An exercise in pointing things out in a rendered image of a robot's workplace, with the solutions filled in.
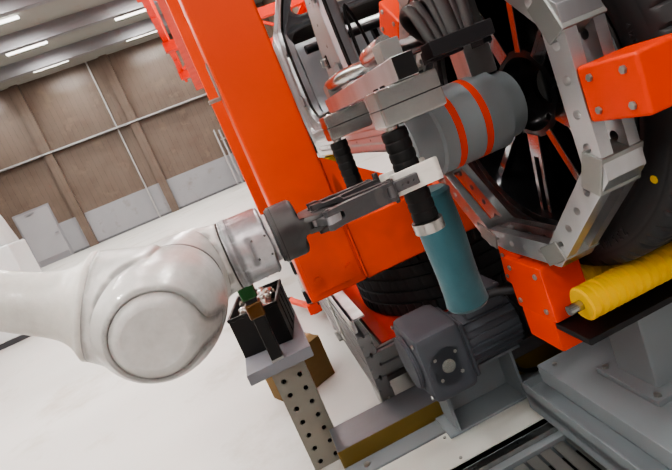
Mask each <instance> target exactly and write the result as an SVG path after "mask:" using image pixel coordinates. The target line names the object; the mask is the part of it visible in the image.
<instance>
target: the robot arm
mask: <svg viewBox="0 0 672 470"><path fill-rule="evenodd" d="M418 159H419V162H420V163H418V164H415V165H413V166H411V167H408V168H406V169H404V170H401V171H399V172H397V173H394V170H390V171H388V172H386V173H384V174H381V175H379V177H378V174H377V172H376V173H373V174H371V176H372V178H373V179H372V180H371V179H366V180H365V181H363V182H361V183H359V184H356V185H354V186H351V187H349V188H347V189H344V190H342V191H340V192H337V193H335V194H332V195H329V196H327V197H325V198H322V199H320V200H314V201H311V202H309V203H307V204H306V206H307V209H304V210H302V211H300V212H298V213H297V214H296V211H295V210H294V208H293V206H292V204H291V203H290V202H289V201H288V200H283V201H281V202H278V203H276V204H274V205H271V206H269V207H267V208H264V211H263V214H262V215H260V216H259V214H258V212H257V210H256V209H255V208H250V209H248V210H246V211H243V212H241V213H239V214H236V215H234V216H232V217H229V218H227V219H225V220H220V221H219V222H217V223H215V224H212V225H209V226H205V227H200V228H191V229H188V230H185V231H182V232H179V233H176V234H173V235H170V236H168V237H165V238H163V239H160V240H158V241H156V242H153V243H151V244H149V245H146V246H139V247H130V248H121V249H111V250H94V251H92V252H91V253H90V254H89V255H88V256H87V257H86V258H85V259H84V260H83V261H82V262H80V263H79V264H77V265H75V266H74V267H71V268H68V269H64V270H58V271H48V272H22V271H10V270H2V269H0V332H6V333H12V334H20V335H28V336H35V337H42V338H48V339H53V340H57V341H60V342H62V343H64V344H65V345H67V346H68V347H70V348H71V349H72V350H73V352H74V353H75V354H76V356H77V357H78V359H79V360H80V361H81V362H89V363H93V364H97V365H101V366H104V367H106V368H107V369H108V370H109V371H111V372H112V373H114V374H115V375H117V376H119V377H121V378H123V379H125V380H128V381H132V382H136V383H141V384H158V383H164V382H168V381H172V380H174V379H177V378H179V377H181V376H183V375H185V374H187V373H189V372H190V371H192V370H193V369H194V368H196V367H197V366H198V365H199V364H200V363H201V362H202V361H203V360H204V359H205V358H206V357H207V356H208V355H209V353H210V352H211V351H212V349H213V348H214V346H215V344H216V343H217V341H218V339H219V337H220V335H221V333H222V330H223V327H224V324H225V321H226V317H227V311H228V300H229V298H230V296H231V295H233V294H234V293H236V292H237V291H239V290H241V289H243V288H244V287H247V286H248V287H249V286H251V285H252V284H253V283H256V282H258V281H260V280H262V279H264V278H266V277H269V276H270V275H272V274H275V273H277V272H281V270H282V266H281V264H280V260H282V259H284V261H287V262H289V261H291V260H293V259H295V258H298V257H300V256H302V255H304V254H307V253H308V252H309V251H310V246H309V242H308V240H307V235H309V234H313V233H316V232H320V234H323V233H326V232H328V231H336V230H337V229H338V228H340V227H342V226H344V225H345V224H347V223H349V222H351V221H353V220H356V219H358V218H360V217H362V216H364V215H366V214H369V213H371V212H373V211H375V210H377V209H379V208H382V207H384V206H386V205H388V204H390V203H392V202H396V203H400V202H401V200H400V196H402V195H405V194H407V193H409V192H412V191H414V190H416V189H418V188H421V187H423V186H425V185H427V184H430V183H432V182H434V181H437V180H439V179H441V178H443V177H444V176H443V173H442V170H441V167H440V165H439V162H438V159H437V157H436V156H434V157H431V158H429V159H427V160H425V158H424V157H420V158H418Z"/></svg>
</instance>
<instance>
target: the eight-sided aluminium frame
mask: <svg viewBox="0 0 672 470"><path fill-rule="evenodd" d="M412 1H413V0H398V2H399V13H400V10H401V8H402V7H403V6H405V5H409V3H410V2H412ZM416 1H418V0H416ZM505 1H506V2H508V3H509V4H510V5H512V6H513V7H514V8H516V9H517V10H518V11H519V12H521V13H522V14H523V15H525V16H526V17H527V18H528V19H530V20H531V21H532V22H534V23H535V24H536V25H537V27H538V28H539V30H540V32H541V33H542V37H543V40H544V43H545V46H546V50H547V53H548V56H549V60H550V63H551V66H552V69H553V73H554V76H555V79H556V82H557V86H558V89H559V92H560V96H561V99H562V102H563V105H564V109H565V112H566V115H567V119H568V122H569V125H570V128H571V132H572V135H573V138H574V142H575V145H576V148H577V151H578V155H579V158H580V161H581V174H580V176H579V178H578V180H577V183H576V185H575V187H574V189H573V191H572V193H571V196H570V198H569V200H568V202H567V204H566V207H565V209H564V211H563V213H562V215H561V218H560V220H559V222H558V224H557V226H556V225H550V224H545V223H540V222H534V221H529V220H524V219H519V218H515V217H513V216H512V215H511V214H510V213H509V212H508V211H507V210H506V208H505V207H504V206H503V205H502V204H501V203H500V201H499V200H498V199H497V198H496V197H495V196H494V194H493V193H492V192H491V191H490V190H489V189H488V187H487V186H486V185H485V184H484V183H483V182H482V180H481V179H480V178H479V177H478V176H477V175H476V174H475V172H474V171H473V170H472V169H471V168H470V167H469V165H468V164H466V165H464V166H462V167H460V168H458V169H455V170H452V171H450V172H448V173H446V174H444V175H443V176H444V177H443V178H441V179H439V180H438V182H439V183H440V182H441V183H444V184H446V185H448V186H449V187H450V193H451V195H452V197H453V199H454V200H455V201H456V202H457V204H458V205H459V206H460V207H461V209H462V210H463V211H464V213H465V214H466V215H467V216H468V218H469V219H470V220H471V221H472V223H473V224H474V225H475V226H476V228H477V229H478V230H479V232H480V233H481V237H482V238H484V239H485V240H486V241H487V242H488V243H489V244H490V245H491V246H493V247H495V248H496V249H498V246H500V247H502V248H503V249H505V250H507V251H510V252H513V253H516V254H520V255H523V256H526V257H529V258H532V259H536V260H539V261H542V262H545V263H548V264H549V266H552V265H555V266H558V267H564V266H566V265H568V264H570V263H572V262H574V261H576V260H578V259H580V258H582V257H584V256H586V255H588V254H590V253H592V251H593V250H594V248H595V246H597V245H599V244H600V243H599V240H600V238H601V237H602V235H603V233H604V232H605V230H606V228H607V227H608V225H609V224H610V222H611V220H612V219H613V217H614V215H615V214H616V212H617V210H618V209H619V207H620V205H621V204H622V202H623V201H624V199H625V197H626V196H627V194H628V192H629V191H630V189H631V187H632V186H633V184H634V183H635V181H636V180H637V179H639V178H640V177H641V171H642V169H643V168H644V166H645V164H646V159H645V156H644V152H643V146H644V141H643V140H641V139H640V138H639V134H638V131H637V127H636V124H635V120H634V117H633V118H624V119H616V120H607V121H598V122H594V121H592V119H591V115H590V112H589V109H588V105H587V102H586V98H585V95H584V92H583V88H582V85H581V81H580V78H579V75H578V68H579V67H580V66H582V65H584V64H586V63H589V62H591V61H593V60H596V59H598V58H600V57H603V56H605V55H607V54H610V53H612V52H614V51H615V48H614V44H613V41H612V37H611V34H610V30H609V27H608V23H607V19H606V16H605V13H606V12H607V8H606V7H605V5H604V4H603V3H602V1H601V0H505ZM455 175H457V177H458V178H459V179H460V180H461V181H462V183H463V184H464V185H465V186H466V188H467V189H468V190H469V191H470V192H471V194H472V195H473V196H474V197H475V198H476V200H477V201H478V202H479V203H480V205H481V206H482V207H483V208H484V209H485V211H486V212H487V213H488V214H489V215H490V217H491V219H490V218H489V217H488V215H487V214H486V213H485V212H484V211H483V209H482V208H481V207H480V206H479V204H478V203H477V202H476V201H475V200H474V198H473V197H472V196H471V195H470V193H469V192H468V191H467V190H466V189H465V187H464V186H463V185H462V184H461V182H460V181H459V180H458V179H457V178H456V176H455Z"/></svg>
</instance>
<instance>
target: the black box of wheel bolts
mask: <svg viewBox="0 0 672 470"><path fill-rule="evenodd" d="M256 291H257V297H259V298H260V300H261V302H262V304H263V306H264V308H265V312H266V314H265V316H266V318H267V320H268V322H269V324H270V327H271V329H272V331H273V333H274V335H275V338H276V340H277V342H278V344H279V345H280V344H282V343H284V342H287V341H289V340H292V339H293V328H294V310H293V308H292V306H291V303H290V301H289V299H288V297H287V294H286V292H285V290H284V288H283V285H282V283H281V279H278V280H275V281H273V282H270V283H268V284H266V285H263V286H261V287H258V288H256ZM227 323H228V324H229V325H230V327H231V329H232V331H233V333H234V335H235V337H236V339H237V342H238V344H239V346H240V348H241V350H242V352H243V354H244V356H245V358H248V357H250V356H253V355H255V354H258V353H260V352H262V351H265V350H267V349H266V347H265V345H264V343H263V341H262V339H261V336H260V334H259V332H258V330H257V328H256V326H255V324H254V321H251V320H250V318H249V316H248V314H247V312H246V309H245V302H244V303H243V302H242V301H241V299H240V297H239V296H237V298H236V300H235V303H234V305H233V308H232V310H231V313H230V315H229V317H228V320H227Z"/></svg>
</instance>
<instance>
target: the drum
mask: <svg viewBox="0 0 672 470"><path fill-rule="evenodd" d="M442 89H443V92H444V94H445V97H446V100H447V103H446V104H445V105H444V106H441V107H439V108H436V109H434V110H432V111H429V112H427V113H425V114H422V115H420V116H417V117H415V118H413V119H410V120H408V121H406V122H403V123H401V124H398V125H399V127H400V126H403V125H405V126H406V127H407V130H408V132H409V137H410V138H411V140H412V143H413V144H412V146H413V147H414V149H415V151H416V156H417V157H418V158H420V157H424V158H425V160H427V159H429V158H431V157H434V156H436V157H437V159H438V162H439V165H440V167H441V170H442V173H443V175H444V174H446V173H448V172H450V171H452V170H455V169H458V168H460V167H462V166H464V165H466V164H468V163H470V162H473V161H475V160H477V159H480V158H482V157H484V156H487V155H488V154H491V153H493V152H495V151H497V150H499V149H502V148H504V147H506V146H508V145H509V144H510V143H511V142H512V140H513V138H514V137H515V136H517V135H519V134H520V133H522V131H523V130H524V129H525V127H526V124H527V120H528V108H527V103H526V99H525V96H524V94H523V92H522V90H521V88H520V86H519V85H518V83H517V82H516V81H515V79H514V78H513V77H512V76H510V75H509V74H508V73H506V72H503V71H494V72H491V73H487V72H483V73H481V74H478V75H476V76H474V77H463V78H461V79H458V80H455V81H453V82H450V83H448V84H446V85H444V86H442Z"/></svg>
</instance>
